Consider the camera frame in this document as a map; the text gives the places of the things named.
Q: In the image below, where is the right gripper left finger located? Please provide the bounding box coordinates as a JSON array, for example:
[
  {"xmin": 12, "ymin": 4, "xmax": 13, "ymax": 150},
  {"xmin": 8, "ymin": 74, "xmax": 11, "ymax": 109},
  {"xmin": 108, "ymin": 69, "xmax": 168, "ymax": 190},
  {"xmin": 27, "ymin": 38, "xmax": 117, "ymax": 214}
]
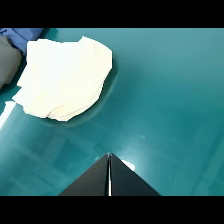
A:
[{"xmin": 59, "ymin": 152, "xmax": 110, "ymax": 197}]

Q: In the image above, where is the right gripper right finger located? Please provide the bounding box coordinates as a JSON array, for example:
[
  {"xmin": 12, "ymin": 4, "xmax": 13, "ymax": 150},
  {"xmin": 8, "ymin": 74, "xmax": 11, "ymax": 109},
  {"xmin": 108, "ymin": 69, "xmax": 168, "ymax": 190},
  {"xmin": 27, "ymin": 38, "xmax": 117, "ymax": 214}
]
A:
[{"xmin": 109, "ymin": 152, "xmax": 162, "ymax": 197}]

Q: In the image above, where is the cream garment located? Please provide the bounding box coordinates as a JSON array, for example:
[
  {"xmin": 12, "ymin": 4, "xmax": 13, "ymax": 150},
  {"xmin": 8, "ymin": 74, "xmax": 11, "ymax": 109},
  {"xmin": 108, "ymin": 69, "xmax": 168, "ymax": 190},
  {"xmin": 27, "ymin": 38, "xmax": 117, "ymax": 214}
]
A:
[{"xmin": 12, "ymin": 35, "xmax": 114, "ymax": 122}]

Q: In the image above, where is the grey garment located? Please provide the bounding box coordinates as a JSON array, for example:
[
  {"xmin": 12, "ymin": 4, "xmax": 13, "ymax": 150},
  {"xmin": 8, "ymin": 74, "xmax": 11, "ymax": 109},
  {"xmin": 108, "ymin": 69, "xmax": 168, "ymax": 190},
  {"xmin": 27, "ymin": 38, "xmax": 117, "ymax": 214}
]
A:
[{"xmin": 0, "ymin": 35, "xmax": 23, "ymax": 90}]

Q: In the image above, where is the blue garment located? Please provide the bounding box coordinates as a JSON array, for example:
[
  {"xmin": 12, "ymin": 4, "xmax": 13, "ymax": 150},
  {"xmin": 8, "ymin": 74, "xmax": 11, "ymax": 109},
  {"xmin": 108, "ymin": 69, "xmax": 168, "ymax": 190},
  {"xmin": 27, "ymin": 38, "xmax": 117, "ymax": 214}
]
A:
[{"xmin": 0, "ymin": 27, "xmax": 45, "ymax": 54}]

